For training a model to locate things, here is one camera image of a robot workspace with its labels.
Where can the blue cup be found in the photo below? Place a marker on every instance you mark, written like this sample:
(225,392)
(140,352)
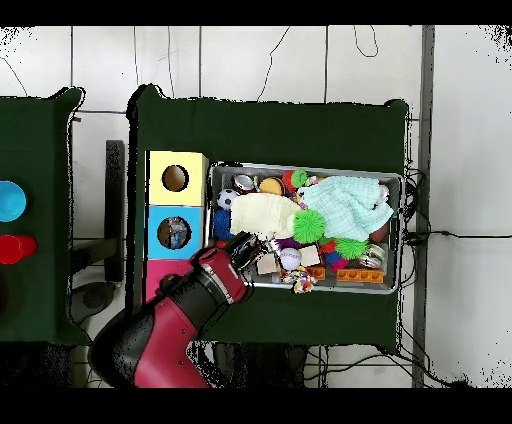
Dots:
(12,202)

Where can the cream waffle cloth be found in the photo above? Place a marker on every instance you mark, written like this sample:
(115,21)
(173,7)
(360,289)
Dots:
(260,216)

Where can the dark green tablecloth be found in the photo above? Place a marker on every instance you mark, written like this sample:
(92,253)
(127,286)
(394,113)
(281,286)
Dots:
(260,132)

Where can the mint green waffle cloth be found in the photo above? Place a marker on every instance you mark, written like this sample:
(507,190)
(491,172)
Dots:
(348,204)

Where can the grey rounded base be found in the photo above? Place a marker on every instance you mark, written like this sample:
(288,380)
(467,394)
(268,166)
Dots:
(94,300)

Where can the shallow metal mesh bin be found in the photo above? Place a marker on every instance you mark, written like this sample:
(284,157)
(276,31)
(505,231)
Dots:
(360,288)

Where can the wooden box with three holes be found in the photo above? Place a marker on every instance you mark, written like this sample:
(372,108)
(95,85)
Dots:
(156,192)

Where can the black white soccer ball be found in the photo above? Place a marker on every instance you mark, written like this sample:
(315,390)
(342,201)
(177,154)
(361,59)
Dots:
(226,199)

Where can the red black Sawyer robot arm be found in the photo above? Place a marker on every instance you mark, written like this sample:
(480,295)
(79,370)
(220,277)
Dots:
(172,352)

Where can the blue spiky ball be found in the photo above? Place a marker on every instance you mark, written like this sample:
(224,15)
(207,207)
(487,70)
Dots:
(222,224)

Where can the white baseball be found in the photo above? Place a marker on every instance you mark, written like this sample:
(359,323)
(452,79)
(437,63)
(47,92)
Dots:
(290,258)

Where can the silver drink can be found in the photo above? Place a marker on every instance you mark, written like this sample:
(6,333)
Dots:
(244,184)

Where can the small green spiky toy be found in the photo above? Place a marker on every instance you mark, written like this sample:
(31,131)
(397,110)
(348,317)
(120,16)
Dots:
(299,178)

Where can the large green spiky eyed toy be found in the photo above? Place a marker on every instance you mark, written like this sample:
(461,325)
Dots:
(308,226)

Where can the orange plastic block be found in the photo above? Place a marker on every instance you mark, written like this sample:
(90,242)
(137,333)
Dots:
(360,275)

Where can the red cup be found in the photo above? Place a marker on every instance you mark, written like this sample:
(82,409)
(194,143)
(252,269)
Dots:
(16,250)

